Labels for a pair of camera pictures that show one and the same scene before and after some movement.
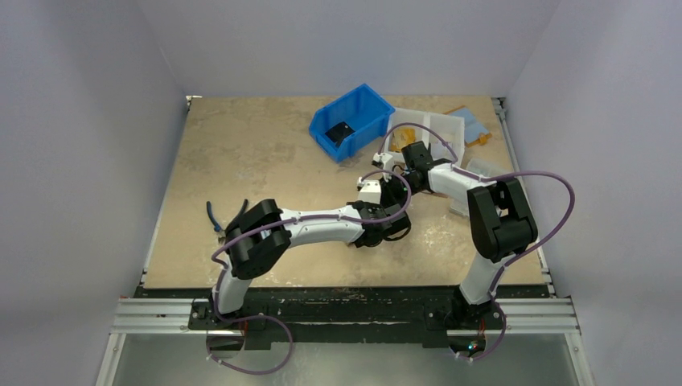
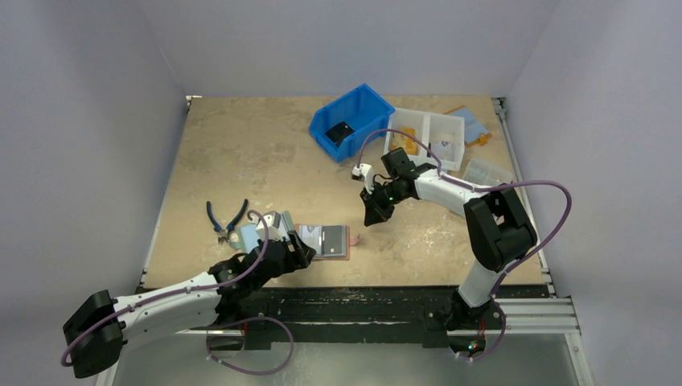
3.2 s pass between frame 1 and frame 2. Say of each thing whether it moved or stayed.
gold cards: stayed
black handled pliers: stayed
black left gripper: moved
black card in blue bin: stayed
